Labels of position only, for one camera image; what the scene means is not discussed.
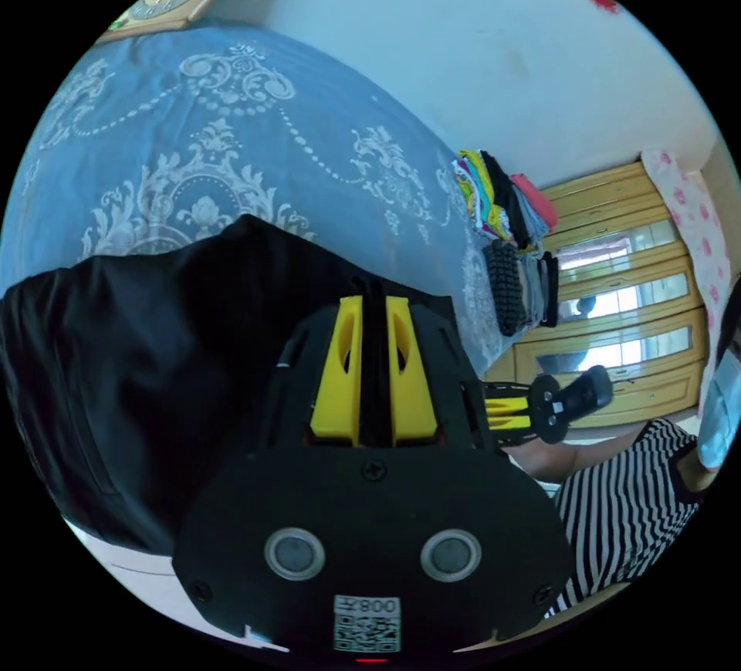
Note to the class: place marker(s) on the black long pants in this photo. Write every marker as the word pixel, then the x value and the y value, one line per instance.
pixel 145 364

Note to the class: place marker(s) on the pile of clothes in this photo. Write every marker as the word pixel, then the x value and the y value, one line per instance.
pixel 509 202

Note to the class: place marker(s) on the person's right forearm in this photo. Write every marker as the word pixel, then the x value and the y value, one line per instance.
pixel 613 448

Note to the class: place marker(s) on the person's right hand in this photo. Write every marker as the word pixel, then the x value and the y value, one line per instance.
pixel 544 459

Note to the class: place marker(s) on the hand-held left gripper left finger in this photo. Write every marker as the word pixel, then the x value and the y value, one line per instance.
pixel 336 381

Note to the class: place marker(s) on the person's body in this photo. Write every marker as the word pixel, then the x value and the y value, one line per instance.
pixel 625 514

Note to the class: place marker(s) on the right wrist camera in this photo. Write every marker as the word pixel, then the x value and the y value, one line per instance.
pixel 591 390

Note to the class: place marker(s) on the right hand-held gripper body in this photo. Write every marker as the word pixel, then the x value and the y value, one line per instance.
pixel 550 407

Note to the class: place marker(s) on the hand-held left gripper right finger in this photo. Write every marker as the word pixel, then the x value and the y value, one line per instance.
pixel 414 393

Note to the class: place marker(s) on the bed with blue printed sheet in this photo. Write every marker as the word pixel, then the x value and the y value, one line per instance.
pixel 231 150

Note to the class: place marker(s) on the pink flowered curtain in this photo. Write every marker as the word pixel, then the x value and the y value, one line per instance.
pixel 694 219

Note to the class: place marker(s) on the wooden cupboard with glass doors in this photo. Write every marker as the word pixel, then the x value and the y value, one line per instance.
pixel 625 306

